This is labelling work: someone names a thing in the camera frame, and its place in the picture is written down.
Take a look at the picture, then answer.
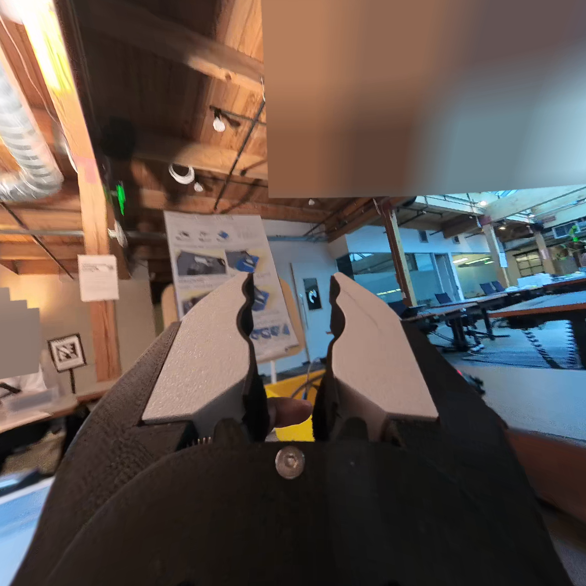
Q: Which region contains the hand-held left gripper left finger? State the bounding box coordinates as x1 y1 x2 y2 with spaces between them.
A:
141 273 269 441

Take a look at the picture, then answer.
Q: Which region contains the white paper note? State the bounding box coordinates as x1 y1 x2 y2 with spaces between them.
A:
77 254 121 302

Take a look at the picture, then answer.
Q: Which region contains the person's left hand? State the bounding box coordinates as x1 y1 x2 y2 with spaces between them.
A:
268 396 314 431

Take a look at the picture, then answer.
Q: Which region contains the black white tag marker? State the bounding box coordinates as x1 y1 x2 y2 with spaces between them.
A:
47 333 88 394

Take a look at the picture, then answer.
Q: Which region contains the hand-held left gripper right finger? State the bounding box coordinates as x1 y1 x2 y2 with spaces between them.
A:
313 273 439 441

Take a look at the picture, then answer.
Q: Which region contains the wooden desk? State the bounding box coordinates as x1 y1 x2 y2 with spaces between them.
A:
405 293 509 353
487 289 586 371

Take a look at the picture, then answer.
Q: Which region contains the black door sign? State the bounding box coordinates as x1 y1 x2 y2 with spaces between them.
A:
303 278 324 311

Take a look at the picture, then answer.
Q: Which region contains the rounded wooden poster board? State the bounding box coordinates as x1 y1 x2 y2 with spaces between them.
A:
161 275 306 367

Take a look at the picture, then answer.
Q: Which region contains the silver ventilation duct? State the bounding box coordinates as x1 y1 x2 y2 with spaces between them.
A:
0 64 64 203

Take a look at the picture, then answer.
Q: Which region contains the instruction poster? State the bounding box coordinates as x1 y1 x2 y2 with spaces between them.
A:
164 211 299 363

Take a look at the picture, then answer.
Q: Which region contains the yellow plastic bin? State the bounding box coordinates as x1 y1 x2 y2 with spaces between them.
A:
265 375 317 442

